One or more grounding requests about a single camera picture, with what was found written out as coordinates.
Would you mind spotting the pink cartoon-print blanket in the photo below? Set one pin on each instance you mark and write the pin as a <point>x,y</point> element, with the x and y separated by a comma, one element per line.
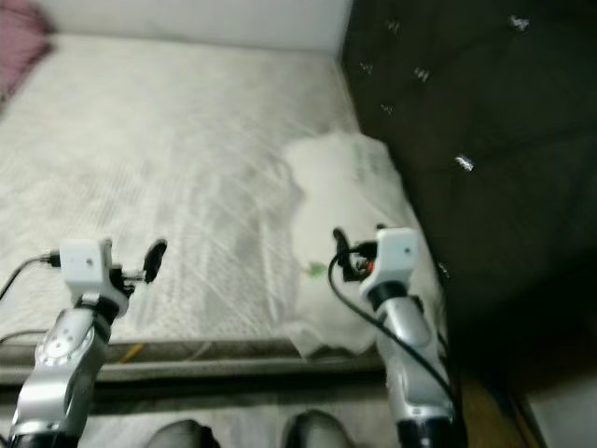
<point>19,47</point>

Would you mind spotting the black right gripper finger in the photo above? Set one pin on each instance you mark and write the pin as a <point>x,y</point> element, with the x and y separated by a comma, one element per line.
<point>340,243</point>
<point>381,229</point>

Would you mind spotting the grey robot leg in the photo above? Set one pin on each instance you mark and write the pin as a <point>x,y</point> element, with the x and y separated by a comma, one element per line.
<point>319,434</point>
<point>177,437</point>

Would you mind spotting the dark tufted headboard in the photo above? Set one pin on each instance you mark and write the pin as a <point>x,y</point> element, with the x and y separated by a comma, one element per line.
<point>476,93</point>

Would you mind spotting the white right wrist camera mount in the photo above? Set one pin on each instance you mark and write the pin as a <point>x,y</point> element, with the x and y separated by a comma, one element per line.
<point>396,252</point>

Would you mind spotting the brown fabric bed base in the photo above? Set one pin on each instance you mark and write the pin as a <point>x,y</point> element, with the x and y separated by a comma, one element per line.
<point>490,415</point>

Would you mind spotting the grey right robot leg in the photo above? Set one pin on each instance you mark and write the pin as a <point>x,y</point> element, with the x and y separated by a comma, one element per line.
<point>319,434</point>

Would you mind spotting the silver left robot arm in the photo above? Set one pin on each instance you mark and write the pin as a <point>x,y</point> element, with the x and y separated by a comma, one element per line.
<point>65,364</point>

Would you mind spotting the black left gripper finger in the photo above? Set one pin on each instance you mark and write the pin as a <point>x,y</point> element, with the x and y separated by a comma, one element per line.
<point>156,257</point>

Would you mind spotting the grey left robot leg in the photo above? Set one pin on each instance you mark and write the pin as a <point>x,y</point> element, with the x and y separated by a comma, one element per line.
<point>177,437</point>

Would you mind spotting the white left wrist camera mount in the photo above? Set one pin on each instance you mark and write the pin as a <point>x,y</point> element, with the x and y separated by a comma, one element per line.
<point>84,263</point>

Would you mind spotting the grey-white quilted mattress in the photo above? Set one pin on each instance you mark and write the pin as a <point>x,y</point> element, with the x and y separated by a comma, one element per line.
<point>149,140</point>

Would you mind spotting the white pillow with green tree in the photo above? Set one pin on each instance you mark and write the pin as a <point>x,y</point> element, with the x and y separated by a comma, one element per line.
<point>345,187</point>

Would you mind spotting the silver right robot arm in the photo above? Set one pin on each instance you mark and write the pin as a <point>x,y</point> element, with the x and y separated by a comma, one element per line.
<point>415,355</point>

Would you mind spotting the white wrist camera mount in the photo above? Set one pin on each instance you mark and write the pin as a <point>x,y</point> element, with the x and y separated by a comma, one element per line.
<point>84,263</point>
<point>396,252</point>

